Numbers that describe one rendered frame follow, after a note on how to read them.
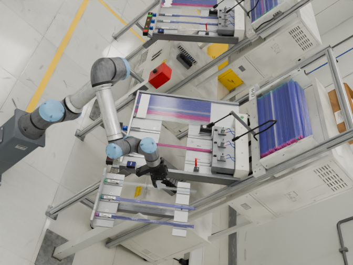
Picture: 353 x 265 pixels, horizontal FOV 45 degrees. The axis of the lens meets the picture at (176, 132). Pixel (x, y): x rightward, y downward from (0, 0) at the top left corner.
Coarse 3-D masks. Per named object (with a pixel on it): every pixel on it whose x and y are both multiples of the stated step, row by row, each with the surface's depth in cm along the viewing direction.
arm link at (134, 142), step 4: (124, 136) 214; (128, 136) 213; (132, 136) 215; (128, 140) 207; (132, 140) 209; (136, 140) 210; (140, 140) 210; (132, 144) 208; (136, 144) 209; (132, 148) 207; (136, 148) 209; (136, 152) 211
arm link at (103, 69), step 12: (96, 60) 202; (108, 60) 201; (96, 72) 197; (108, 72) 199; (96, 84) 197; (108, 84) 198; (108, 96) 199; (108, 108) 199; (108, 120) 199; (108, 132) 200; (120, 132) 201; (120, 144) 200; (108, 156) 200; (120, 156) 201
